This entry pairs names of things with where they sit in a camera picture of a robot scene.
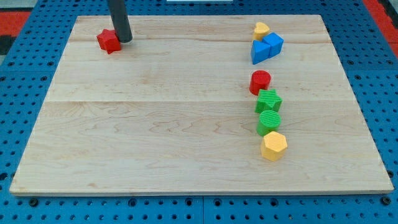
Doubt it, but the red star block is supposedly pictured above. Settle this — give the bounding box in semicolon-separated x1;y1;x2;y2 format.
96;29;121;54

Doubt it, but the blue triangle block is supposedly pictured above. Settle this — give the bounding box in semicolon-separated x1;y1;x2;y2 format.
251;40;271;65

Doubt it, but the blue cube block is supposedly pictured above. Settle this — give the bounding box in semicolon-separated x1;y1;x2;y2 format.
262;32;284;58

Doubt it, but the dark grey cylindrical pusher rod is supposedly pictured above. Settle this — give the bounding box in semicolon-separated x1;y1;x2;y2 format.
107;0;132;43

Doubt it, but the green cylinder block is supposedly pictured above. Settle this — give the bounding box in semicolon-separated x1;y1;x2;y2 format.
256;110;281;136

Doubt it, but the red cylinder block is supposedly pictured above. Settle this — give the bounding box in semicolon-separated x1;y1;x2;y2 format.
249;70;272;95

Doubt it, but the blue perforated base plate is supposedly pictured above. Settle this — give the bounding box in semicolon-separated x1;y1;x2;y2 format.
1;0;397;223

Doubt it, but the yellow heart block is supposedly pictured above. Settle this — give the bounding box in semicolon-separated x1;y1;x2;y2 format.
252;22;271;41

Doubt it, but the yellow hexagon block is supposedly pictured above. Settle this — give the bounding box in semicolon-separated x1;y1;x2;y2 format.
261;131;288;161

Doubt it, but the green star block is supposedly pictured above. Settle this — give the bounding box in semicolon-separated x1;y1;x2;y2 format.
254;89;283;113

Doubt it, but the light wooden board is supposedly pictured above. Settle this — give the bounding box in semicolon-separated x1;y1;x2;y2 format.
9;15;394;197

